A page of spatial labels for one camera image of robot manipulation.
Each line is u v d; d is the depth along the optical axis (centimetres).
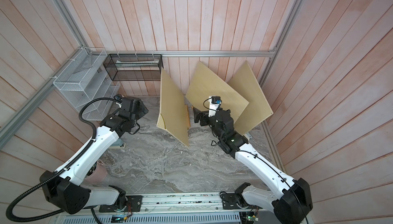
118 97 66
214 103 60
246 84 89
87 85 75
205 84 96
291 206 38
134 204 73
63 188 38
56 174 39
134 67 107
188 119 101
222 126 53
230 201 73
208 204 74
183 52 98
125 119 54
